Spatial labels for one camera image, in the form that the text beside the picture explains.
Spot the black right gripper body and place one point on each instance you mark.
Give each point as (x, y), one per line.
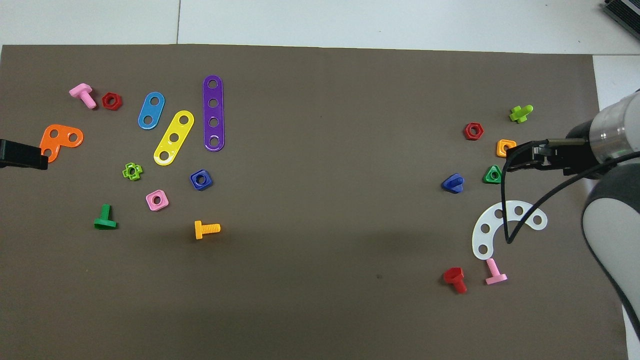
(577, 155)

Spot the blue triangular-head plastic screw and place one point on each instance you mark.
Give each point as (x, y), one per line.
(452, 182)

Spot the blue square plastic nut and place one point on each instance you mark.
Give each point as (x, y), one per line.
(207, 183)

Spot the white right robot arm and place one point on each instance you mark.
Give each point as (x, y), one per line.
(610, 225)

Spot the orange square plastic nut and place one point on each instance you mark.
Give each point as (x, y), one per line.
(500, 151)

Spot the lime green cross screw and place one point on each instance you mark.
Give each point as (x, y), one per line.
(520, 114)

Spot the green triangular plastic nut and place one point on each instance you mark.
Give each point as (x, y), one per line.
(487, 179)

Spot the red hexagonal plastic nut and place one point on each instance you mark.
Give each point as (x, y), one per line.
(106, 101)
(467, 131)

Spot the pink plastic screw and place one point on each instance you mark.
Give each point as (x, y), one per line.
(80, 91)
(495, 277)

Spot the dark green plastic screw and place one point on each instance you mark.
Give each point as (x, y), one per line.
(105, 223)

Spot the lime green cross nut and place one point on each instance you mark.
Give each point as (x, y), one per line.
(137, 171)

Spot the red hexagonal-head plastic screw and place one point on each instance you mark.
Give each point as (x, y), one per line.
(454, 275)

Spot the pink square plastic nut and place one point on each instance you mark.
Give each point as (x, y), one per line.
(163, 205)

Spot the orange plastic screw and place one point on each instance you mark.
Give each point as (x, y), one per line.
(210, 229)

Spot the orange angled three-hole plate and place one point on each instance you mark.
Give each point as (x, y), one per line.
(54, 142)

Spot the white curved five-hole plate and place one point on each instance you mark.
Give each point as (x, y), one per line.
(483, 238)

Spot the blue two-hole plastic plate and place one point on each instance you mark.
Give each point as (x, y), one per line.
(151, 111)

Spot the grey ribbed metal device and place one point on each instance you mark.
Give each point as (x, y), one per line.
(625, 12)

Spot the yellow three-hole plastic plate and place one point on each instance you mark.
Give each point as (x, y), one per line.
(179, 129)

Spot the purple four-hole plastic plate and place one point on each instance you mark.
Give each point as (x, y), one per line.
(213, 113)

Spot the brown table mat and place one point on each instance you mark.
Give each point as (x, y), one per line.
(320, 100)

